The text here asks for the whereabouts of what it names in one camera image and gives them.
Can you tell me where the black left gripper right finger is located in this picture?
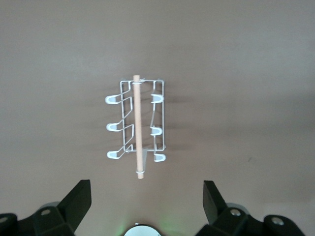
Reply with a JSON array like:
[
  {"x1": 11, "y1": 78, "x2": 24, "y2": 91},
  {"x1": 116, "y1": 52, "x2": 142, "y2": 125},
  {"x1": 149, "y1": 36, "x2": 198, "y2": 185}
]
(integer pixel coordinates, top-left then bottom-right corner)
[{"x1": 196, "y1": 180, "x2": 306, "y2": 236}]

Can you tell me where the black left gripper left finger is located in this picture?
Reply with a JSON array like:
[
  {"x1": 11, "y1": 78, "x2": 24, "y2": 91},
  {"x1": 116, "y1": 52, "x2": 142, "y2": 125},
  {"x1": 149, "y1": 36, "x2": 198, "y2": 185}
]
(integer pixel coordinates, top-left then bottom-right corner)
[{"x1": 0, "y1": 179, "x2": 92, "y2": 236}]

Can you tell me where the brown table cover sheet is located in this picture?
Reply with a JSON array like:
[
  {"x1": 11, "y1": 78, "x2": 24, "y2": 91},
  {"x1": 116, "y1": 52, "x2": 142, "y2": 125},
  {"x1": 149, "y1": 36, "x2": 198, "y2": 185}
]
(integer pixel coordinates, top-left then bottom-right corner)
[{"x1": 0, "y1": 0, "x2": 315, "y2": 236}]

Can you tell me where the white wire cup holder rack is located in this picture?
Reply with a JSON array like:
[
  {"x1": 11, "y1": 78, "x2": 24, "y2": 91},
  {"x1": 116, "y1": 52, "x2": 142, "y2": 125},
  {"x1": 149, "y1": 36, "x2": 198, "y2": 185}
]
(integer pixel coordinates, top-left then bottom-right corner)
[{"x1": 105, "y1": 74, "x2": 166, "y2": 180}]

